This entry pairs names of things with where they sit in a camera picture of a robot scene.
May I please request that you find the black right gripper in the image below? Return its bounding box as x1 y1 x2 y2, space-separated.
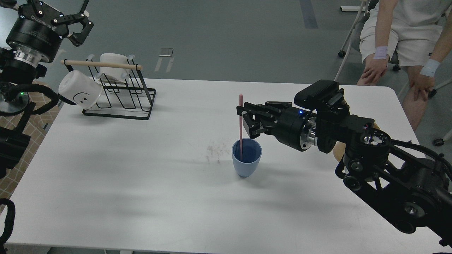
236 101 317 152

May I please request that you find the white smiley face mug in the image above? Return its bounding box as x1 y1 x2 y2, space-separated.
58 70 103 110

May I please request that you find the pink chopstick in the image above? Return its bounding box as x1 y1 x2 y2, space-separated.
239 94 243 161

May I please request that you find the black wire cup rack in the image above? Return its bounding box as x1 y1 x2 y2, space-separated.
59 55 156 120

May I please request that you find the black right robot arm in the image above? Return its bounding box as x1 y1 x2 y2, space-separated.
236 101 451 246

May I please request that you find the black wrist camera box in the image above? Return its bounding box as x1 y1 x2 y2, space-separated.
294 79 344 110

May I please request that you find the white mug on rack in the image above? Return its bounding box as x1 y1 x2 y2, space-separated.
95 53 130 83

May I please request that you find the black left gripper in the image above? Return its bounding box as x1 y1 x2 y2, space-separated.
0 0 94 63

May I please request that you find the grey office chair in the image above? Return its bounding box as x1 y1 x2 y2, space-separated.
334 0 452 146

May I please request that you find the blue plastic cup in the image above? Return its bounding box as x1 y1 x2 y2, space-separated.
231 138 262 177

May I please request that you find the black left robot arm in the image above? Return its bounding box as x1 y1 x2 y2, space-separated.
0 0 94 178

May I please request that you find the person in white clothes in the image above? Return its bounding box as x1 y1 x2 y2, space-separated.
357 0 452 130

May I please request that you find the checkered beige cloth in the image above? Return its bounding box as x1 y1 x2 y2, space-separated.
0 81 61 212

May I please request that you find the brown wooden cylinder holder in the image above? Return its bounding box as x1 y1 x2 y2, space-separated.
333 117 379 161

